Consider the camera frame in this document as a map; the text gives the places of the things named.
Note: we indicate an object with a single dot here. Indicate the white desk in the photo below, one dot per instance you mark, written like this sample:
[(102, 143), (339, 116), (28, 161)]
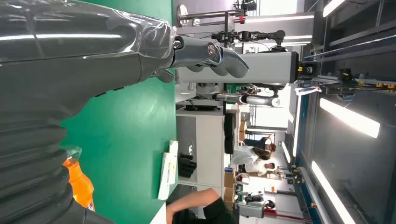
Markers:
[(159, 216)]

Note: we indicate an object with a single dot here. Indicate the chrome stand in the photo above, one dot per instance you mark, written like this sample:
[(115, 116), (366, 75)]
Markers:
[(198, 14)]

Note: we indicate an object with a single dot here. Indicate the brown cardboard box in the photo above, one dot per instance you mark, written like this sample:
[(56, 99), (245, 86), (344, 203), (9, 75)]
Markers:
[(229, 180), (229, 194)]

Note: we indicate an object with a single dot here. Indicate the white tube carton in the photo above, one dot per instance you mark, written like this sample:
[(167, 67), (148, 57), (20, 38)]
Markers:
[(164, 179), (174, 160)]

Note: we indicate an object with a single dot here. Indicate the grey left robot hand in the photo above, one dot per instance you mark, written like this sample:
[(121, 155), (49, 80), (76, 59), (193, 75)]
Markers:
[(68, 61)]

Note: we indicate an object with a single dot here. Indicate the ceiling light panel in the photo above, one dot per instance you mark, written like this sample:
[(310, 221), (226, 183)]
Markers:
[(349, 118), (331, 191)]

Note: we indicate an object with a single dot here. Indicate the black chair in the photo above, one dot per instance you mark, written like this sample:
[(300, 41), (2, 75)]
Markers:
[(230, 133)]

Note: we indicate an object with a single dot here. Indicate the white cabinet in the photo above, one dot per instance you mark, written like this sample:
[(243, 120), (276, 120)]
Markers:
[(210, 148)]

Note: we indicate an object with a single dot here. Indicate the person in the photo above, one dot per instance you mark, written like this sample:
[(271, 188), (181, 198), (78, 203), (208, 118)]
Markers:
[(244, 155), (191, 201), (256, 168), (255, 143)]

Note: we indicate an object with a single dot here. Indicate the grey machine column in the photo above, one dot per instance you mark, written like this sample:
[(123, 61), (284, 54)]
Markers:
[(266, 66)]

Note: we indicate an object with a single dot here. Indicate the orange detergent bottle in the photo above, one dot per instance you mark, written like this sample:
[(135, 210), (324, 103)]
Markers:
[(81, 185)]

